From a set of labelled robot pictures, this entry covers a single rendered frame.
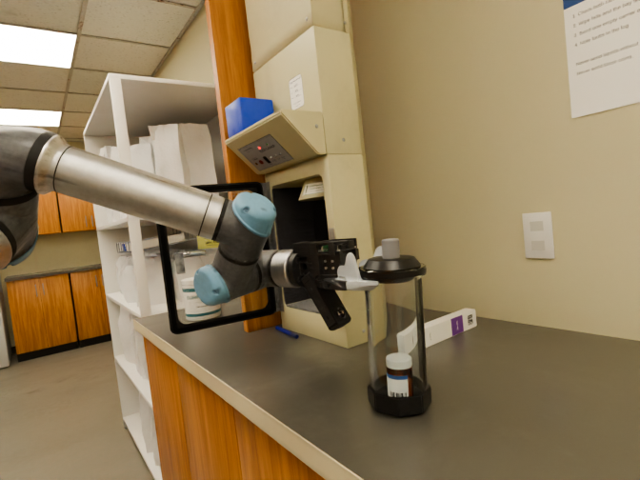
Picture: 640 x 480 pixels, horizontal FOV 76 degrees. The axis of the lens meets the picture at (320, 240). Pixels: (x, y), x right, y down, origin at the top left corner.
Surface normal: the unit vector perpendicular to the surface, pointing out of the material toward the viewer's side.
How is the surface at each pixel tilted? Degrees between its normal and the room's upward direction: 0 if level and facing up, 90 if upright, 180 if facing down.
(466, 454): 0
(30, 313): 90
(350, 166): 90
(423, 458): 0
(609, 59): 90
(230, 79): 90
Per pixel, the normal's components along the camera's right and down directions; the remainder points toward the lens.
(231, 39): 0.58, -0.02
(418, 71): -0.81, 0.12
